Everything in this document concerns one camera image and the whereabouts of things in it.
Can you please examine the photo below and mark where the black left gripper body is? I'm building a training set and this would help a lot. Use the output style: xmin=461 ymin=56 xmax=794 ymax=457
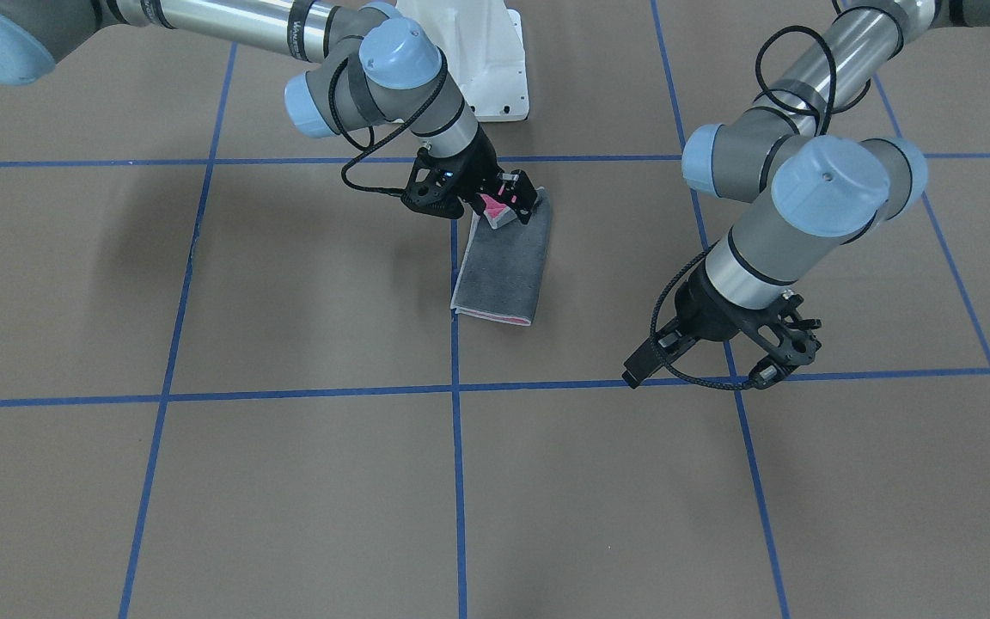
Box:
xmin=671 ymin=271 xmax=785 ymax=342

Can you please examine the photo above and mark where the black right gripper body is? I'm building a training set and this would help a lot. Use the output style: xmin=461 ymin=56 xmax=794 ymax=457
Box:
xmin=448 ymin=129 xmax=502 ymax=211

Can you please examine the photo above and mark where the pink towel with grey back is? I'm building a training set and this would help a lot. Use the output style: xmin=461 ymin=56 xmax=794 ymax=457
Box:
xmin=450 ymin=187 xmax=553 ymax=327

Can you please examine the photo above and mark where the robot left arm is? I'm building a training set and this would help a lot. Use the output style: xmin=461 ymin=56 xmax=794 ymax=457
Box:
xmin=622 ymin=1 xmax=990 ymax=391

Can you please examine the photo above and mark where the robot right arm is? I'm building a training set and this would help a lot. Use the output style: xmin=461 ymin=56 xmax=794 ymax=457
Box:
xmin=0 ymin=1 xmax=543 ymax=228

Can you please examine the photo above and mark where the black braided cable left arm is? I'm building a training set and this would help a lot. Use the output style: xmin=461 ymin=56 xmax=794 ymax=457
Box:
xmin=648 ymin=245 xmax=775 ymax=392

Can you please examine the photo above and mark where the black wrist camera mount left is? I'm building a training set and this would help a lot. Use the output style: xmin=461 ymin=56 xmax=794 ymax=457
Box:
xmin=748 ymin=290 xmax=822 ymax=390

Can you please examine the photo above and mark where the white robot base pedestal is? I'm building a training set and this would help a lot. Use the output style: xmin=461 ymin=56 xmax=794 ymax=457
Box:
xmin=395 ymin=1 xmax=530 ymax=123

